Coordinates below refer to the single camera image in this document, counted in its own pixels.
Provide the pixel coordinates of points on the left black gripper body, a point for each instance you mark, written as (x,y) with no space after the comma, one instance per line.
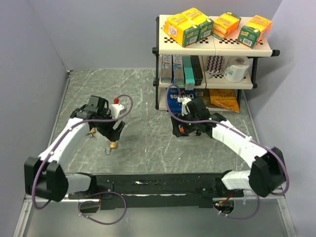
(105,127)

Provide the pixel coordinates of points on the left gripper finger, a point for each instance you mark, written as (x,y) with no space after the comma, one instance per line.
(119,128)
(113,136)

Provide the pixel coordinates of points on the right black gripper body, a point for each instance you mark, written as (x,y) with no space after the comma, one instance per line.
(190,127)

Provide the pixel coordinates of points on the orange black padlock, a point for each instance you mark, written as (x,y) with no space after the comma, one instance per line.
(181,129)

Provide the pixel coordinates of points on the small brass padlock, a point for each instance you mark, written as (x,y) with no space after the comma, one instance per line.
(113,145)

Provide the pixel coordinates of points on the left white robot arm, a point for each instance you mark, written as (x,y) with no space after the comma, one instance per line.
(44,175)

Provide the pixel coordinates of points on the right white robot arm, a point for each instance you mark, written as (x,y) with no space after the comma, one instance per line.
(266,166)

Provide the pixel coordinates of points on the large brass padlock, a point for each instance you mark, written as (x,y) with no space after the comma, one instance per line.
(91,133)

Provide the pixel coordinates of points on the brown snack bag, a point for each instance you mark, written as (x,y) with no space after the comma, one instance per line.
(204,95)

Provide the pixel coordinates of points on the teal box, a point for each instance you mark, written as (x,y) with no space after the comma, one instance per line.
(188,72)

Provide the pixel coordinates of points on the yellow honey dijon bag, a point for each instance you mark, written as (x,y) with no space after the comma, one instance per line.
(224,98)

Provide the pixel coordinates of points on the beige three tier shelf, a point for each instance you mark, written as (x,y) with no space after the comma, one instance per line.
(210,46)

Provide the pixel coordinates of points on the black green box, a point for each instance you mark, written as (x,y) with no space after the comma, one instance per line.
(197,70)

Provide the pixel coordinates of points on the purple zigzag sponge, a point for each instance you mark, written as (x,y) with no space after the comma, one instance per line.
(214,64)

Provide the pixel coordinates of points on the toilet paper roll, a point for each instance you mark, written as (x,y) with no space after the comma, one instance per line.
(236,68)

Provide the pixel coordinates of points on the yellow sponge box left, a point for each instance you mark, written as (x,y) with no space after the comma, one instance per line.
(182,29)

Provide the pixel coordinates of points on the yellow sponge box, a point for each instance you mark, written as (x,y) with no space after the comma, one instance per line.
(182,29)
(201,20)

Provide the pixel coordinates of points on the orange sponge pack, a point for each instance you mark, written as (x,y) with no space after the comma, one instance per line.
(225,24)

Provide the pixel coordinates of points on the orange green sponge box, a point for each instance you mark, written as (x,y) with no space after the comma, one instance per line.
(254,30)

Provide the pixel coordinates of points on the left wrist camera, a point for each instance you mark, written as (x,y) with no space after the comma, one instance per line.
(117,109)

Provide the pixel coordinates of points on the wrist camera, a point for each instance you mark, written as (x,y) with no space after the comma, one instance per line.
(117,109)
(183,101)

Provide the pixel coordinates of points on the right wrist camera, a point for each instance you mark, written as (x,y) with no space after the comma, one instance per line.
(183,101)

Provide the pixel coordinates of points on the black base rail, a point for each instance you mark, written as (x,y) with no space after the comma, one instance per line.
(158,190)

